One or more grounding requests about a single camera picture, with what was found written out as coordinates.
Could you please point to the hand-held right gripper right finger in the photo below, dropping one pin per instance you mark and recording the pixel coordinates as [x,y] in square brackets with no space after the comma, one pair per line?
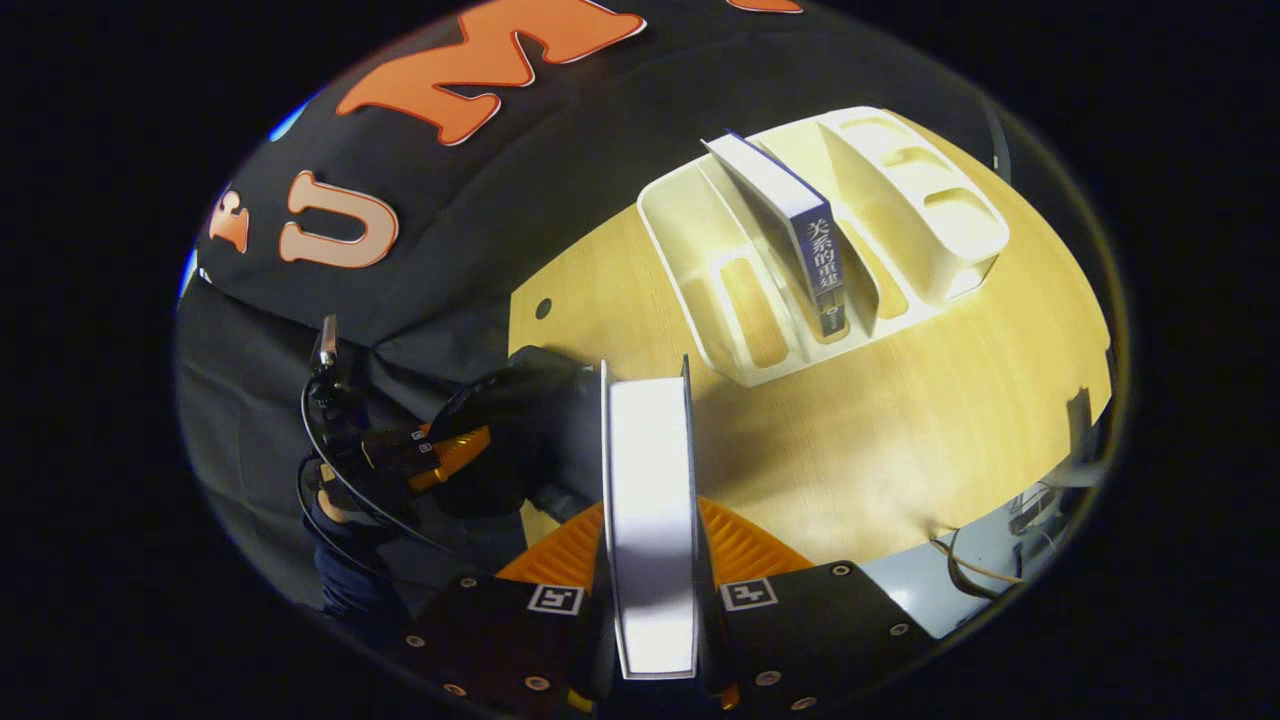
[810,630]

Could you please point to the black side drape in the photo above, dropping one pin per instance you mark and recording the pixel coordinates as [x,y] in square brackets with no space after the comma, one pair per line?
[260,450]

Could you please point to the blue spine book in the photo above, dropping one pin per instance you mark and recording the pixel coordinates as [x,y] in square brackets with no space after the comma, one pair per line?
[815,260]

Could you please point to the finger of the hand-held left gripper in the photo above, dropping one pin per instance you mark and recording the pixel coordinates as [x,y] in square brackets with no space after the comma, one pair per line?
[455,455]
[392,436]

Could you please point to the white plastic bookshelf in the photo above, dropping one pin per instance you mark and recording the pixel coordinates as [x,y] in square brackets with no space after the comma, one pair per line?
[930,230]

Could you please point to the thin black pole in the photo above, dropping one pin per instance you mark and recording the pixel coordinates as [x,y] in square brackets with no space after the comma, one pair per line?
[997,140]

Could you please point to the white grey book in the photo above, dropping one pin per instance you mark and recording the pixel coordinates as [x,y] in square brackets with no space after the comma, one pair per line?
[650,520]

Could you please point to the white floor equipment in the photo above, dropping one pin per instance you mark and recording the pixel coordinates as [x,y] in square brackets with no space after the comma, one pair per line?
[1045,505]

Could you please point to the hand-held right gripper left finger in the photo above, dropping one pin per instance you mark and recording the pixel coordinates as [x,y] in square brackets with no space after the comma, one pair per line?
[490,640]

